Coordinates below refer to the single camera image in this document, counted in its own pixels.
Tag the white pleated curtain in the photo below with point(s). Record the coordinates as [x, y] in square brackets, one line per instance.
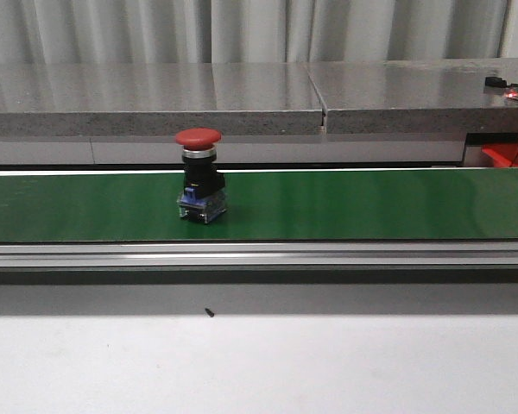
[51, 32]

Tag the green conveyor belt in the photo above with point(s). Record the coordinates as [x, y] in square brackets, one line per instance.
[433, 204]

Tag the aluminium conveyor frame rail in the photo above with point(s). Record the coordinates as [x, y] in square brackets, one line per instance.
[285, 254]

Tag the small sensor circuit board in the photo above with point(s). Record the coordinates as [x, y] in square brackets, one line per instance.
[500, 87]

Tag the red plastic tray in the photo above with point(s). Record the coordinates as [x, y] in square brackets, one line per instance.
[502, 155]

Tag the grey stone countertop slab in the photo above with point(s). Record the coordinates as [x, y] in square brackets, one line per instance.
[437, 96]

